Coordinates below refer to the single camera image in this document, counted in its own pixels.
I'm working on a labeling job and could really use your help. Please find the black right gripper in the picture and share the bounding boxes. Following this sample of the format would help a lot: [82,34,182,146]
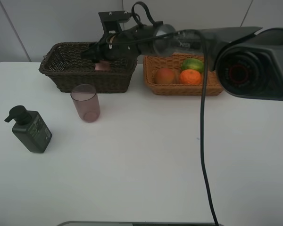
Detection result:
[81,42,108,63]

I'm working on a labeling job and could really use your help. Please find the pink lotion tube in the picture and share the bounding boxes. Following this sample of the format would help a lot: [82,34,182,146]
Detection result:
[95,61,111,71]

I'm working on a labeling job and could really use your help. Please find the red orange peach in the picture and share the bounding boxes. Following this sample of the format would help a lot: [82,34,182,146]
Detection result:
[154,68,175,84]

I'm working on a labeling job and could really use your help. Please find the green citrus fruit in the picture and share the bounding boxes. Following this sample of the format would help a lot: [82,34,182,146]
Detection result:
[181,58,204,73]

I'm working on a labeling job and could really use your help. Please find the orange mandarin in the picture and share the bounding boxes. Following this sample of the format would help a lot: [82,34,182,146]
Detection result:
[179,69,202,85]

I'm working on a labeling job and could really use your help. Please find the dark green pump bottle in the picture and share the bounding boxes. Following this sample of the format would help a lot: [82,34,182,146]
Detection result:
[5,105,52,153]

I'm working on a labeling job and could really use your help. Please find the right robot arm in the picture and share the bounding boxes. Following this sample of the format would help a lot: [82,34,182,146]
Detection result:
[81,24,283,101]

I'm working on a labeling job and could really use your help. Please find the dark brown wicker basket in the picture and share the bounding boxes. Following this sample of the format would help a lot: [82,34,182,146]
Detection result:
[39,42,137,93]

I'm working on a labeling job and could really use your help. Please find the light orange wicker basket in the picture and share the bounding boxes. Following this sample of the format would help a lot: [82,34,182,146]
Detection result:
[142,52,229,97]

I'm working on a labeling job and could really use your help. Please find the translucent purple plastic cup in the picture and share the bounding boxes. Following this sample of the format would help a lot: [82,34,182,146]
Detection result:
[70,84,100,123]

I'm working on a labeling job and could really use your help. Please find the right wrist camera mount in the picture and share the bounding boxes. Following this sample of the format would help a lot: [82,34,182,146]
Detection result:
[98,11,131,34]

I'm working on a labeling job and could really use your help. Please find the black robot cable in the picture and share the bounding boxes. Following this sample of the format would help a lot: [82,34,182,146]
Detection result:
[131,1,219,226]

